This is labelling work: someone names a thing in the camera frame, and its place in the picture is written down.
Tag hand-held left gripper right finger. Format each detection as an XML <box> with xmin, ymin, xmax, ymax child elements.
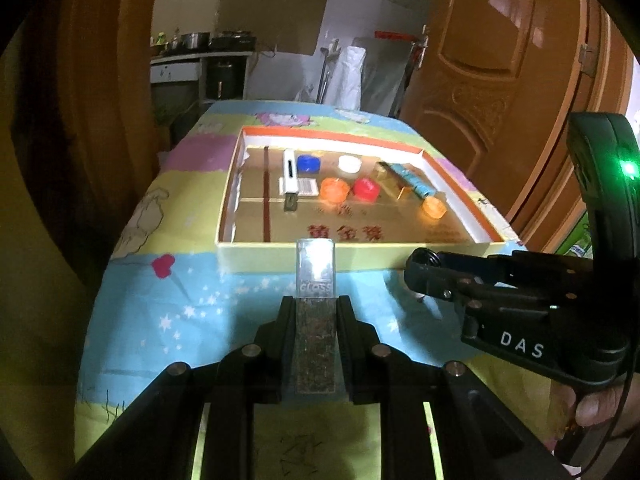
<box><xmin>336</xmin><ymin>296</ymin><xmax>566</xmax><ymax>480</ymax></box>

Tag metal door handle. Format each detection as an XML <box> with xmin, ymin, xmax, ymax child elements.
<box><xmin>417</xmin><ymin>25</ymin><xmax>432</xmax><ymax>68</ymax></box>

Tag black air fryer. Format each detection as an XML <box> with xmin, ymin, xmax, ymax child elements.
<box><xmin>206</xmin><ymin>57</ymin><xmax>235</xmax><ymax>101</ymax></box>

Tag clear patterned lighter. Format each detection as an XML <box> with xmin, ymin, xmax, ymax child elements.
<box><xmin>295</xmin><ymin>237</ymin><xmax>337</xmax><ymax>395</ymax></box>

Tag red bottle cap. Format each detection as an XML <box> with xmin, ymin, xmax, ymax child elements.
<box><xmin>352</xmin><ymin>177</ymin><xmax>381</xmax><ymax>203</ymax></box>

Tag white cartoon lighter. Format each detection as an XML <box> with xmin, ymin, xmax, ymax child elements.
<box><xmin>280</xmin><ymin>149</ymin><xmax>301</xmax><ymax>211</ymax></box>

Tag light blue lighter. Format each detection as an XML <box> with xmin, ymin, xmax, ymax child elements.
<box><xmin>390</xmin><ymin>162</ymin><xmax>436</xmax><ymax>198</ymax></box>

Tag wooden door frame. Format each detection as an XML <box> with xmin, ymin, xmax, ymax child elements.
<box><xmin>10</xmin><ymin>0</ymin><xmax>638</xmax><ymax>261</ymax></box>

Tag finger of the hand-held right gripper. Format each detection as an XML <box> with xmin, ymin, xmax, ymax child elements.
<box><xmin>440</xmin><ymin>252</ymin><xmax>520</xmax><ymax>287</ymax></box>
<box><xmin>404</xmin><ymin>264</ymin><xmax>507</xmax><ymax>307</ymax></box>

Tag black round cap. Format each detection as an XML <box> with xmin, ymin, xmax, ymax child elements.
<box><xmin>407</xmin><ymin>247</ymin><xmax>443</xmax><ymax>273</ymax></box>

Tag person's right hand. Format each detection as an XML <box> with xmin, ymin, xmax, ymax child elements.
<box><xmin>574</xmin><ymin>375</ymin><xmax>640</xmax><ymax>433</ymax></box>

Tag black stove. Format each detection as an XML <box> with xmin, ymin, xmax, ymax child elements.
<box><xmin>210</xmin><ymin>32</ymin><xmax>258</xmax><ymax>51</ymax></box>

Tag brown wooden panel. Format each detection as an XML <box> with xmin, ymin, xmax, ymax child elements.
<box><xmin>0</xmin><ymin>25</ymin><xmax>116</xmax><ymax>461</ymax></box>

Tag cartoon sheep printed tablecloth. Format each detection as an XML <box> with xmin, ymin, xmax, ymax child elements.
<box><xmin>74</xmin><ymin>99</ymin><xmax>591</xmax><ymax>480</ymax></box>

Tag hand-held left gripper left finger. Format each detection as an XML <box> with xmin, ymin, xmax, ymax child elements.
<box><xmin>65</xmin><ymin>296</ymin><xmax>296</xmax><ymax>480</ymax></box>

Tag green cardboard boxes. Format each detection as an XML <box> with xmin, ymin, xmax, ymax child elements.
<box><xmin>560</xmin><ymin>210</ymin><xmax>596</xmax><ymax>261</ymax></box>

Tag white rolled sack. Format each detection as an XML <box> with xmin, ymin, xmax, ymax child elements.
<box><xmin>336</xmin><ymin>46</ymin><xmax>365</xmax><ymax>111</ymax></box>

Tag shallow cardboard box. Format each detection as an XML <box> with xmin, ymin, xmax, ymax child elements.
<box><xmin>216</xmin><ymin>127</ymin><xmax>521</xmax><ymax>273</ymax></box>

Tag kitchen counter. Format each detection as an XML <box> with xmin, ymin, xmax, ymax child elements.
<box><xmin>150</xmin><ymin>50</ymin><xmax>253</xmax><ymax>106</ymax></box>

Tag black cable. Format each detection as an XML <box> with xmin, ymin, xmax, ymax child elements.
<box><xmin>565</xmin><ymin>370</ymin><xmax>632</xmax><ymax>480</ymax></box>

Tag gold brown lighter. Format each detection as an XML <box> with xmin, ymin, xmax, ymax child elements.
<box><xmin>372</xmin><ymin>161</ymin><xmax>413</xmax><ymax>200</ymax></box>

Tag brown wooden door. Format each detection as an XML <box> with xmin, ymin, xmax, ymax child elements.
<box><xmin>400</xmin><ymin>0</ymin><xmax>601</xmax><ymax>251</ymax></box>

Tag cardboard wall sheet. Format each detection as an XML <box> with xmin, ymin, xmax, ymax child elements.
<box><xmin>152</xmin><ymin>0</ymin><xmax>328</xmax><ymax>56</ymax></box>

